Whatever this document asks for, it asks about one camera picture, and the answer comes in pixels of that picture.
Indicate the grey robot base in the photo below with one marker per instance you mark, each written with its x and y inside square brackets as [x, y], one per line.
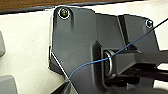
[76, 40]

